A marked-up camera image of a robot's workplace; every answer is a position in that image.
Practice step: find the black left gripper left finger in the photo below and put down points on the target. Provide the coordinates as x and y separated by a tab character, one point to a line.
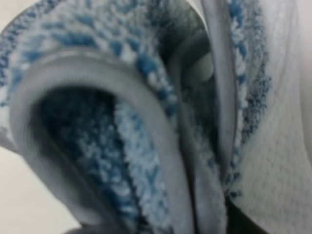
80	231

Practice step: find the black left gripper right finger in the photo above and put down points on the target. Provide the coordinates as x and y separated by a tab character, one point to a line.
238	223

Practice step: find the blue white striped towel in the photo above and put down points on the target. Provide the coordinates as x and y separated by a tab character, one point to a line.
144	116

